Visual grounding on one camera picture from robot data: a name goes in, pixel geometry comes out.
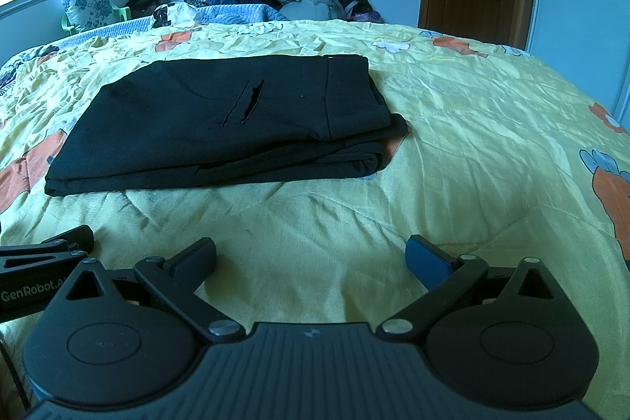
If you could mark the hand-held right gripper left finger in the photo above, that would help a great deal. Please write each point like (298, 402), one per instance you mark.
(198, 260)

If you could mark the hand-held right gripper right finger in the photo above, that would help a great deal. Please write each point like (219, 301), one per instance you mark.
(427, 258)

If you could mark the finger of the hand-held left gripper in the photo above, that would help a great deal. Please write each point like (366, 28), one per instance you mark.
(81, 239)

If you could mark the black pants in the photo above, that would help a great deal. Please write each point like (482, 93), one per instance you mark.
(187, 125)

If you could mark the yellow floral blanket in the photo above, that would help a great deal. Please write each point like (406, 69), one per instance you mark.
(492, 129)

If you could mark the green plastic chair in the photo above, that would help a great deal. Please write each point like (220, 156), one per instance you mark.
(120, 12)

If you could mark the floral pillow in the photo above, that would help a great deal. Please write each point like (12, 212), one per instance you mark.
(86, 4)

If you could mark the dark bag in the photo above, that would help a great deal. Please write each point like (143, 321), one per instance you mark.
(147, 2)

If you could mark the purple bag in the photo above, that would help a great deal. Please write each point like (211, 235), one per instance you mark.
(366, 16)

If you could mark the blue quilt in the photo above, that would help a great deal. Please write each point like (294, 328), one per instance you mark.
(231, 12)

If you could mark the grey plastic bag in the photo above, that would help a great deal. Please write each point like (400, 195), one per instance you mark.
(312, 2)

